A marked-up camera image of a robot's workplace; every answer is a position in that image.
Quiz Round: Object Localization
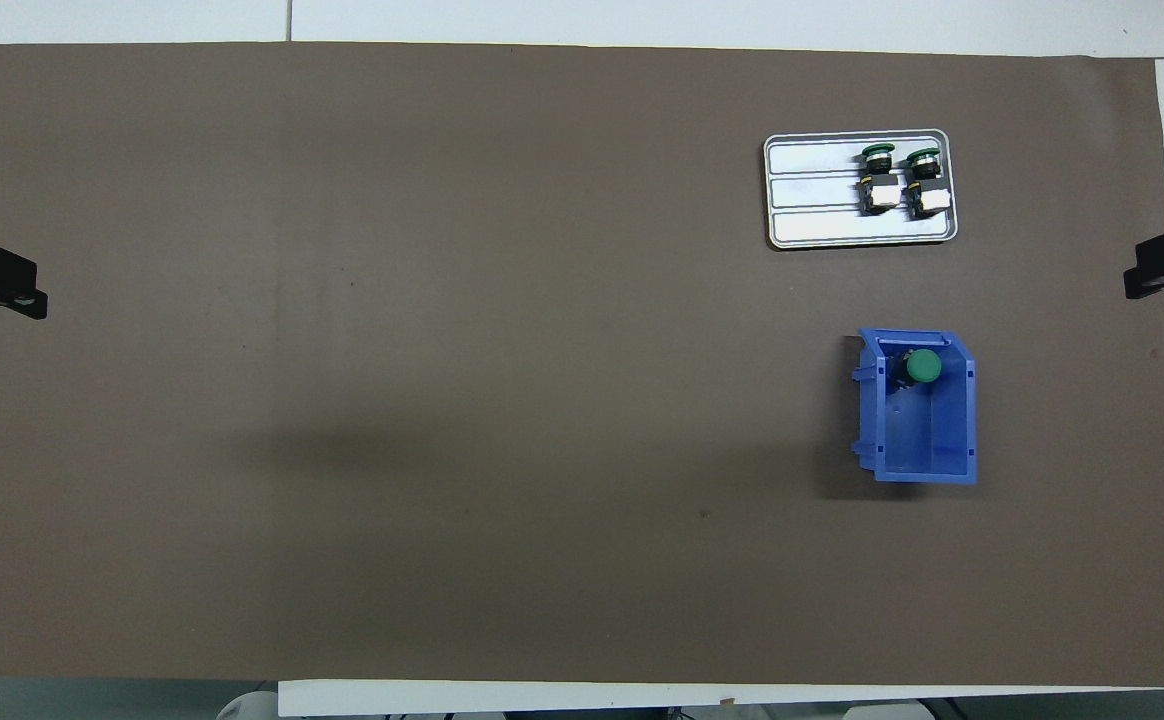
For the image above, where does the blue plastic storage bin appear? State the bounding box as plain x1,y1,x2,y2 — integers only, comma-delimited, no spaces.
850,328,979,486

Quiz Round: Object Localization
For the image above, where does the green mushroom push button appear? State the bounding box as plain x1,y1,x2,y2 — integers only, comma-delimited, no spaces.
857,143,900,216
889,348,944,394
904,147,950,220

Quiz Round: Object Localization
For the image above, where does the brown paper table mat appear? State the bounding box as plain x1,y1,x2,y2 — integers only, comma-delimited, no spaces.
0,42,1164,689

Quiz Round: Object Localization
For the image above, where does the silver metal tray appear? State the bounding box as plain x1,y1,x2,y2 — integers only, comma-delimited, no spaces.
763,129,959,250

